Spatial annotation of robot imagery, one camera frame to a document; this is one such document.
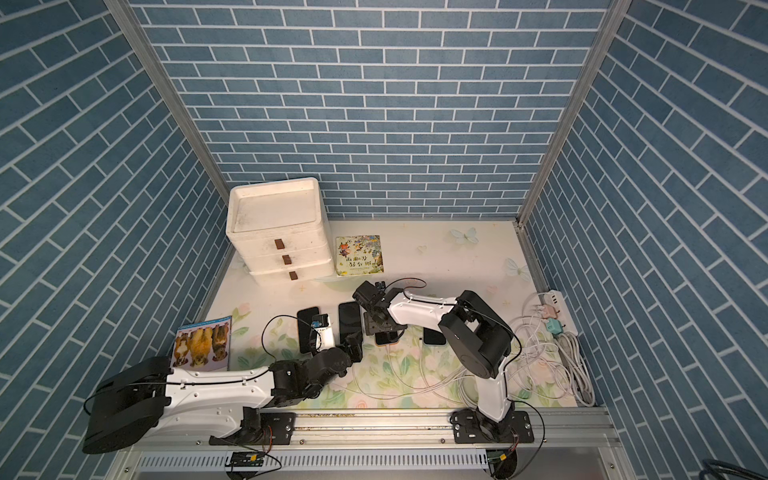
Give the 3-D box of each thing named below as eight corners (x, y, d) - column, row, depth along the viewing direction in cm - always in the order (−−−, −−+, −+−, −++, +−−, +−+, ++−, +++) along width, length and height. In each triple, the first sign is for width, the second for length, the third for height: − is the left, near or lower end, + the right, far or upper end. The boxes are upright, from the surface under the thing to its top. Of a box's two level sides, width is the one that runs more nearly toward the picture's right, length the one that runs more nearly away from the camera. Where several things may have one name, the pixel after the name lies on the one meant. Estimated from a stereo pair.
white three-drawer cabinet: (253, 289, 101) (217, 237, 81) (261, 239, 116) (233, 184, 96) (334, 278, 105) (319, 226, 84) (332, 230, 120) (319, 176, 99)
